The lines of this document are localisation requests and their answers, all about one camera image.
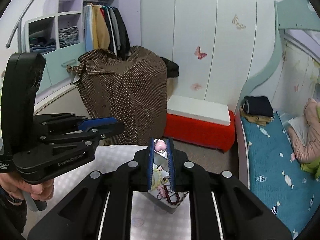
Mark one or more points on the brown polka dot cloth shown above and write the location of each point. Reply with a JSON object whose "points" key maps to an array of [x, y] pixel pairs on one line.
{"points": [[134, 91]]}

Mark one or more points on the pink butterfly wall sticker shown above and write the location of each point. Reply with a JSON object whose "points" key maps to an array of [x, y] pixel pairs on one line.
{"points": [[199, 54]]}

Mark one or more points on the teal bunk bed frame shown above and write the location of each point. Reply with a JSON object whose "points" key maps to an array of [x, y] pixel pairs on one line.
{"points": [[282, 54]]}

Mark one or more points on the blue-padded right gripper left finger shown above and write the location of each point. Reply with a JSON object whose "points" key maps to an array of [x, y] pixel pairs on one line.
{"points": [[100, 206]]}

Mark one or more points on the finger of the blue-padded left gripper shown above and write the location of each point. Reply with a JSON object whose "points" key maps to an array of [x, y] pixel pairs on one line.
{"points": [[108, 131], [100, 123]]}

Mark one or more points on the grey metal box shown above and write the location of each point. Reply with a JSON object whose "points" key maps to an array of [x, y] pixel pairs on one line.
{"points": [[160, 177]]}

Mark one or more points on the white board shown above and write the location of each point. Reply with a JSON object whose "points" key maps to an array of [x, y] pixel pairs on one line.
{"points": [[199, 110]]}

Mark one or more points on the pink charm keychain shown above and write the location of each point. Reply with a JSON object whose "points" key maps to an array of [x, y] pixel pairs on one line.
{"points": [[163, 191]]}

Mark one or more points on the hanging clothes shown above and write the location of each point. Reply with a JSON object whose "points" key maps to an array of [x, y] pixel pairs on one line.
{"points": [[104, 28]]}

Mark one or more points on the black garment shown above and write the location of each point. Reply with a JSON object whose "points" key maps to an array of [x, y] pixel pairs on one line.
{"points": [[172, 68]]}

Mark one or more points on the person's left hand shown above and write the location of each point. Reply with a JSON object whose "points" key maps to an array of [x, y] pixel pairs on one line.
{"points": [[14, 185]]}

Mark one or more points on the teal white wardrobe shelf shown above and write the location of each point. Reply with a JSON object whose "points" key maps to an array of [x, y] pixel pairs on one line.
{"points": [[59, 30]]}

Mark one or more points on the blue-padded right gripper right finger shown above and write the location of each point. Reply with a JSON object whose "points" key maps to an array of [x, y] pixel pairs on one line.
{"points": [[221, 206]]}

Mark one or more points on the beige cabinet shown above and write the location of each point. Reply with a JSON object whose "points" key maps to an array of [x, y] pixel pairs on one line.
{"points": [[64, 100]]}

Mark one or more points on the red ottoman bench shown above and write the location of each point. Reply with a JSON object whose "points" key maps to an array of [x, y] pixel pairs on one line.
{"points": [[201, 133]]}

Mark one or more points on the beige butterfly wall sticker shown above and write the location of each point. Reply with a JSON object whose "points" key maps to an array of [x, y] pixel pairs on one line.
{"points": [[238, 25]]}

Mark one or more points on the dark folded clothes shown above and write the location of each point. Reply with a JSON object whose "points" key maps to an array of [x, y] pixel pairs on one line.
{"points": [[257, 105]]}

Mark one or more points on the tan folded clothes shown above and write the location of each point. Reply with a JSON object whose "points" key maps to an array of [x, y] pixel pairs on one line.
{"points": [[256, 118]]}

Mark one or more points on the pink padded jacket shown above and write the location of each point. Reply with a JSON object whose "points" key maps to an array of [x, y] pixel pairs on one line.
{"points": [[304, 133]]}

